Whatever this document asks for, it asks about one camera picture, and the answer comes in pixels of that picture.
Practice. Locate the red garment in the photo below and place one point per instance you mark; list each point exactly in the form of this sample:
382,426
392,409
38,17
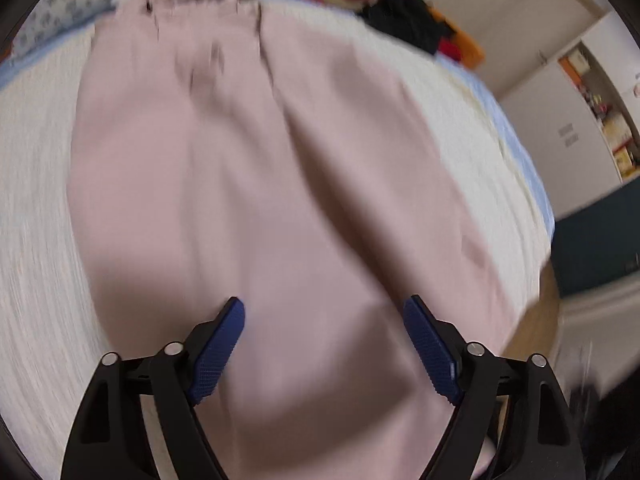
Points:
450,50

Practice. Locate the dark blue board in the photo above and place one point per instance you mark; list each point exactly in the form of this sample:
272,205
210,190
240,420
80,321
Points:
595,250

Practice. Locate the white lace blanket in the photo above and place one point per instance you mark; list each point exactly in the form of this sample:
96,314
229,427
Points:
40,235

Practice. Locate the floral pillow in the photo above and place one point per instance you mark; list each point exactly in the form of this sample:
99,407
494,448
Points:
60,5

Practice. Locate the pink hooded jacket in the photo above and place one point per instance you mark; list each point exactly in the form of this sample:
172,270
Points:
300,185

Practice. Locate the white shelf cabinet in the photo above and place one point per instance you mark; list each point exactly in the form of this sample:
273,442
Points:
550,110

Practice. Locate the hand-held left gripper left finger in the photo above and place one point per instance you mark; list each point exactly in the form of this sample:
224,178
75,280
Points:
217,355

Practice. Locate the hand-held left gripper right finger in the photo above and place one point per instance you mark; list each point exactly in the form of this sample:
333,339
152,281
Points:
432,355

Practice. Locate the white door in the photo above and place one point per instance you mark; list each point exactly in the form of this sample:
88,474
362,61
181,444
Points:
525,25

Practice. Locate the blue bed sheet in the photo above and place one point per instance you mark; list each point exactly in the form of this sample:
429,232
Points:
520,150

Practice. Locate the black and red clothes pile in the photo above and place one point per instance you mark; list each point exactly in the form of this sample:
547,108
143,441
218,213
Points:
470,47

